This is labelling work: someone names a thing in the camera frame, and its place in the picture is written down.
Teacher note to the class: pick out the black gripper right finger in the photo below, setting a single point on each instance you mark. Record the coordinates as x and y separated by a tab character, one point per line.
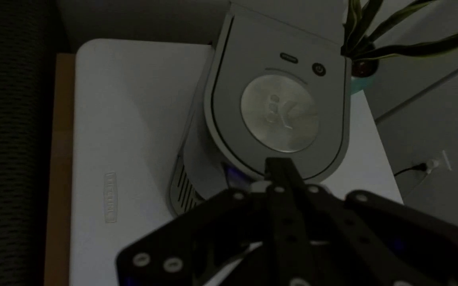
377	233

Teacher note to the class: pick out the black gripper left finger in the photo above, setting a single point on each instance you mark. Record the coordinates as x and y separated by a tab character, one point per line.
229	228

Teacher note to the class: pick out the grey pod coffee maker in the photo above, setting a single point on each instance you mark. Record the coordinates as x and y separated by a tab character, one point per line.
271	105

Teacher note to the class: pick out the teal plant pot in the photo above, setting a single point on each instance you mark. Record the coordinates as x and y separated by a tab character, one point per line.
364	69

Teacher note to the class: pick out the wooden side table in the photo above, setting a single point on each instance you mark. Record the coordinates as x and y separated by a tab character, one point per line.
59	159

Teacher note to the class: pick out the snake plant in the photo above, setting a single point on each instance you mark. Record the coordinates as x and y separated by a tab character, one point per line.
414	50

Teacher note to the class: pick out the dark fabric couch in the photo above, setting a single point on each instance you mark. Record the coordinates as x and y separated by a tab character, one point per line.
7	159

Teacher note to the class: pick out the white wall outlet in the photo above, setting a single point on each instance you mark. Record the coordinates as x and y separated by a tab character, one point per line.
439	161

